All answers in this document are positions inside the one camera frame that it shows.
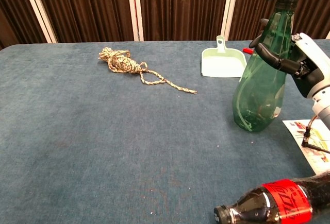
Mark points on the cola bottle red label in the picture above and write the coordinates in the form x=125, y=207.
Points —
x=281, y=203

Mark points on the dark brown pleated curtain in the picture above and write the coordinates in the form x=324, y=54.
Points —
x=85, y=7

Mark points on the green spray bottle black nozzle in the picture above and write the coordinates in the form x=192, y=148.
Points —
x=257, y=97

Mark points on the white marker pen red cap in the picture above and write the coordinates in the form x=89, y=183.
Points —
x=247, y=51

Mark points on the blue carpet table mat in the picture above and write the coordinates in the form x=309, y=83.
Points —
x=103, y=131

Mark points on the white printed paper card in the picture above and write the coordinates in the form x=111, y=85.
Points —
x=318, y=141

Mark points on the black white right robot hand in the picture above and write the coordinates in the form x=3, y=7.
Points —
x=315, y=64

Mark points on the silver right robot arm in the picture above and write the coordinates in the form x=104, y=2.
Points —
x=323, y=108

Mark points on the white partition frame post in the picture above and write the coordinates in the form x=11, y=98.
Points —
x=135, y=9
x=230, y=7
x=38, y=10

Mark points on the mint green plastic dustpan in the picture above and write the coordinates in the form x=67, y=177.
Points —
x=221, y=65

